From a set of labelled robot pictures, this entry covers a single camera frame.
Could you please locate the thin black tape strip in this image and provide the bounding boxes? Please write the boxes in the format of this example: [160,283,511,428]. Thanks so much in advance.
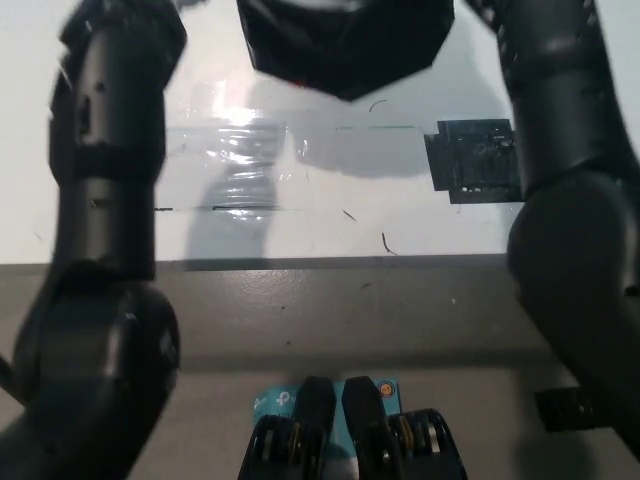
[155,204,279,212]

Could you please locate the clear tape sheet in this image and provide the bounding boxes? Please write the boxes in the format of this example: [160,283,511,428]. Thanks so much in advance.
[159,94,309,221]

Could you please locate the black plastic bag grey inside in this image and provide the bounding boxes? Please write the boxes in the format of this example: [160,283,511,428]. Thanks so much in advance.
[234,0,456,104]

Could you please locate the teal router box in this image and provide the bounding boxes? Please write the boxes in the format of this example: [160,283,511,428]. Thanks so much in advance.
[251,382,400,452]

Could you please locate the large black tape patch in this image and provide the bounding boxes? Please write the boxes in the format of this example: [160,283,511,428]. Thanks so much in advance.
[423,118,524,205]

